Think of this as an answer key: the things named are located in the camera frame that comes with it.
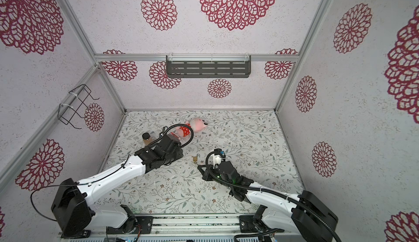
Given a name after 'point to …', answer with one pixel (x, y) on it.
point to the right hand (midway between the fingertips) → (196, 166)
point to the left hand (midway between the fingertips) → (181, 153)
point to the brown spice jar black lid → (147, 138)
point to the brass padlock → (195, 158)
